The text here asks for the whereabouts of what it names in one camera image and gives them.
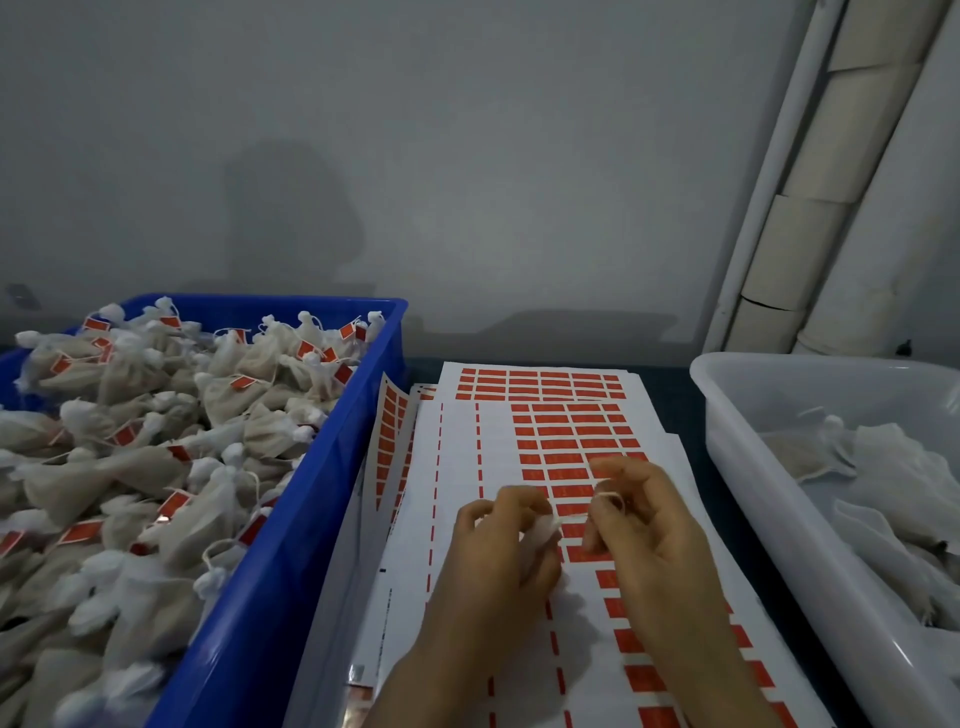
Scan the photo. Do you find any pile of empty mesh bags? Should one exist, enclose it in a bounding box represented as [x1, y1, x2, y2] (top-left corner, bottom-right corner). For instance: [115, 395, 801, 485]
[759, 414, 960, 661]

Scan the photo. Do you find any thin white pipe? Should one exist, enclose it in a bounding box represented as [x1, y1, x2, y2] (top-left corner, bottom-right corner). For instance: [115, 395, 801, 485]
[701, 0, 846, 354]

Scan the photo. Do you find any person's left hand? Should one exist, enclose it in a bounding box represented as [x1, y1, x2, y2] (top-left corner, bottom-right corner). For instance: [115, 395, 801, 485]
[431, 485, 564, 648]

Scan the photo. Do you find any beige cardboard tube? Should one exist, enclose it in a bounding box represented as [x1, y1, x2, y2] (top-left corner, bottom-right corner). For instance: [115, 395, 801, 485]
[741, 193, 854, 310]
[827, 0, 952, 74]
[722, 295, 807, 354]
[780, 63, 924, 205]

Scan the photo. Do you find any person's right forearm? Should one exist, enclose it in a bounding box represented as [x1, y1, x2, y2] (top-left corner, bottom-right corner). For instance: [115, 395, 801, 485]
[641, 622, 787, 728]

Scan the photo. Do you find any person's right hand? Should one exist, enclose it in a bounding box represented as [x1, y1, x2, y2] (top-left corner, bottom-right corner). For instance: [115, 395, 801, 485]
[582, 455, 727, 655]

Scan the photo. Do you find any white translucent plastic tub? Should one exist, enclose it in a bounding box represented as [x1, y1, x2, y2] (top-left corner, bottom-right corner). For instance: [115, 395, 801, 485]
[688, 351, 960, 728]

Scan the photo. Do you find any white sheet of red stickers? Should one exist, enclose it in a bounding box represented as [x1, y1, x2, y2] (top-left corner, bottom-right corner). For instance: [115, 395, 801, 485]
[437, 361, 655, 438]
[360, 372, 423, 528]
[285, 397, 837, 728]

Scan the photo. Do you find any blue plastic crate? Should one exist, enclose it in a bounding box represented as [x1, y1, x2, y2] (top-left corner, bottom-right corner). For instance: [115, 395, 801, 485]
[0, 293, 410, 728]

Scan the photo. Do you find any pile of tagged white pouches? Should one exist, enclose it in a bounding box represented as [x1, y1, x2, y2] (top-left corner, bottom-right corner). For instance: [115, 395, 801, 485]
[0, 297, 387, 728]

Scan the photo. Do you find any person's left forearm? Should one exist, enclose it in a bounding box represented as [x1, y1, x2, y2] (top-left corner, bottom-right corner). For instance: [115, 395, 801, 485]
[363, 626, 530, 728]

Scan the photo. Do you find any thick white pipe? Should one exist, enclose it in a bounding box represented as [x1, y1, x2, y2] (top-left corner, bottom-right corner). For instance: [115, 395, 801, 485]
[793, 0, 960, 358]

